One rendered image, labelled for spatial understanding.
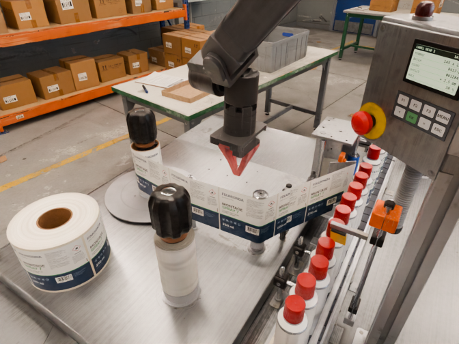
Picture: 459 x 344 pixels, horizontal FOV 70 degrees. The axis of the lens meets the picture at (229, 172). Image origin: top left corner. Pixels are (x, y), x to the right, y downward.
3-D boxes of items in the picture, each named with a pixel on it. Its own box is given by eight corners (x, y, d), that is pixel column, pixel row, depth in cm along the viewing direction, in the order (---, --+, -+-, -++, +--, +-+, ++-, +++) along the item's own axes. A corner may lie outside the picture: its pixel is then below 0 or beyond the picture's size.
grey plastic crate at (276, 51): (267, 50, 303) (268, 24, 291) (307, 56, 283) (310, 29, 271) (228, 65, 263) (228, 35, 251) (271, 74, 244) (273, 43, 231)
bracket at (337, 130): (326, 118, 99) (327, 115, 98) (364, 127, 94) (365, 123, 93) (311, 136, 89) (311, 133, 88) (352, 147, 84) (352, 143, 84)
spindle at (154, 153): (151, 179, 114) (139, 102, 98) (171, 188, 110) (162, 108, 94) (132, 193, 108) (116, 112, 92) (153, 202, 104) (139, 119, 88)
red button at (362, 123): (365, 105, 53) (350, 108, 52) (382, 114, 50) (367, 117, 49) (360, 127, 55) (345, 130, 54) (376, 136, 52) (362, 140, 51)
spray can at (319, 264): (300, 310, 74) (313, 246, 63) (322, 323, 71) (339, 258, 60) (289, 327, 70) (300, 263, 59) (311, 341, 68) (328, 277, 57)
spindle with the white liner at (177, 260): (178, 269, 83) (165, 172, 67) (207, 285, 79) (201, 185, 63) (154, 296, 77) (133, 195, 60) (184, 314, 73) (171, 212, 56)
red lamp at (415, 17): (421, 17, 46) (426, -2, 44) (437, 20, 44) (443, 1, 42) (406, 18, 45) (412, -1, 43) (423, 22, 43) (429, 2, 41)
